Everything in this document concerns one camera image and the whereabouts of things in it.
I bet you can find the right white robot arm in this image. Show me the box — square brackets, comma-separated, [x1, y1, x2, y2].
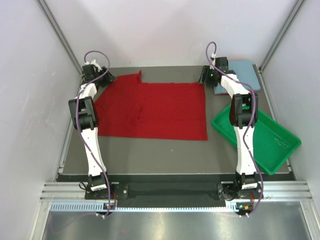
[199, 53, 259, 198]

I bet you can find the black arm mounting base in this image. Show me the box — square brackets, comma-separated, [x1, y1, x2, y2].
[80, 174, 263, 209]

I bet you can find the folded blue t shirt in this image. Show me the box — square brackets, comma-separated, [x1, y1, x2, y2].
[213, 60, 261, 93]

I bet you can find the green plastic tray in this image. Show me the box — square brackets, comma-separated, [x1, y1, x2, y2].
[211, 106, 302, 175]

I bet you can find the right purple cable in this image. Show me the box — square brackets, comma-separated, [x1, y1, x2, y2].
[205, 41, 265, 218]

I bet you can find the purple cable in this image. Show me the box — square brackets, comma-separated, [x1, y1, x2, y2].
[205, 41, 265, 218]
[76, 50, 118, 218]

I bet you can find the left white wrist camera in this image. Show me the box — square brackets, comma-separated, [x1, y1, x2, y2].
[85, 59, 102, 72]

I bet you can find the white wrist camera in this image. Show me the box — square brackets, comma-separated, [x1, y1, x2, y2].
[210, 52, 216, 61]
[85, 59, 102, 72]

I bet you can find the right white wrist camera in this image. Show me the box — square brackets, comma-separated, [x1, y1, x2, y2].
[210, 52, 216, 61]

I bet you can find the left aluminium frame post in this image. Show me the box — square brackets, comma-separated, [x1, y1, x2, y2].
[35, 0, 82, 74]

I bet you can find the aluminium frame post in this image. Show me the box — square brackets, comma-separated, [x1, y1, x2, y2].
[35, 0, 82, 74]
[258, 0, 306, 73]

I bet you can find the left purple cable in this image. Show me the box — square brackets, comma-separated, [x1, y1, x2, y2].
[76, 50, 118, 218]

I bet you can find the right aluminium frame post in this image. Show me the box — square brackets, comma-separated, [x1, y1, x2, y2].
[258, 0, 306, 73]

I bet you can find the slotted grey cable duct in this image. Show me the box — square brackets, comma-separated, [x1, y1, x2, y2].
[49, 200, 239, 213]

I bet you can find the aluminium frame rail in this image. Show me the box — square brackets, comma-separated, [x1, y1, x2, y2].
[40, 181, 313, 202]

